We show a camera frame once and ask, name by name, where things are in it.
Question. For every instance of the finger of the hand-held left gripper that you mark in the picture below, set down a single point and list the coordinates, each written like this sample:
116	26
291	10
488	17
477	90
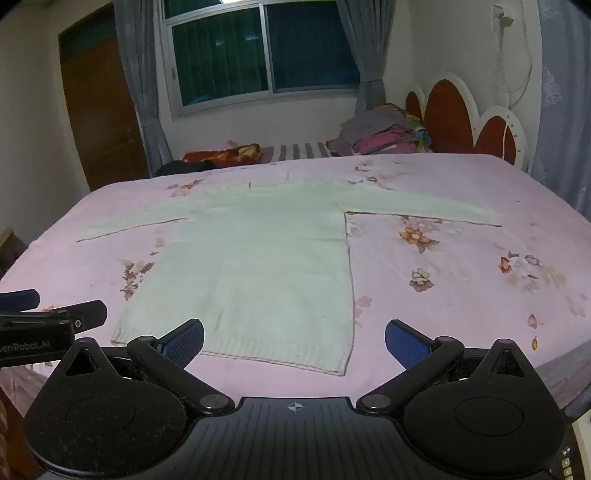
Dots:
18	299
87	314

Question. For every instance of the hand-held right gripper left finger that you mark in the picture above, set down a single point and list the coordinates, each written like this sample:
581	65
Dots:
183	344

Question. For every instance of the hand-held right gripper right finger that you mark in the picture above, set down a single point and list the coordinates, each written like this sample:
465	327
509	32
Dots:
405	344

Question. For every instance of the white knit sweater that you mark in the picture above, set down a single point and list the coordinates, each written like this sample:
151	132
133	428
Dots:
258	267

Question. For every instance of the pile of folded clothes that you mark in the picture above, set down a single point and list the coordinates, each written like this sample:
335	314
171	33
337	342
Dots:
378	131

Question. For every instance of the brown wooden furniture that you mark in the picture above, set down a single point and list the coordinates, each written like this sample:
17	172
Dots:
9	249

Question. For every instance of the pink floral bed sheet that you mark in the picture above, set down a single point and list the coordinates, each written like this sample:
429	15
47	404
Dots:
461	277

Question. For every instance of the black cloth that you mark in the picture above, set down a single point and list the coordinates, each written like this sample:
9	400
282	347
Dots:
180	167

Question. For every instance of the red floral blanket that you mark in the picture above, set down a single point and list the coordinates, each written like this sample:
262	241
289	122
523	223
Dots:
221	156

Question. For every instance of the brown wooden door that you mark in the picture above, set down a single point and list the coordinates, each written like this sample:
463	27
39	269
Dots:
101	115

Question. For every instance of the grey curtain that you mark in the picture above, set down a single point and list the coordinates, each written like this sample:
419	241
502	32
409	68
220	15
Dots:
138	92
369	60

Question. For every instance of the white and brown headboard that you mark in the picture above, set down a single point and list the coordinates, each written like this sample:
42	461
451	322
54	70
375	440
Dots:
450	115

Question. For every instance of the blue lace curtain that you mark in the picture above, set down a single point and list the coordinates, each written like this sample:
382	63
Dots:
565	92

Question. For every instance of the white wall plug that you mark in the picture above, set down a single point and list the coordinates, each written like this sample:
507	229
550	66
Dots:
502	14

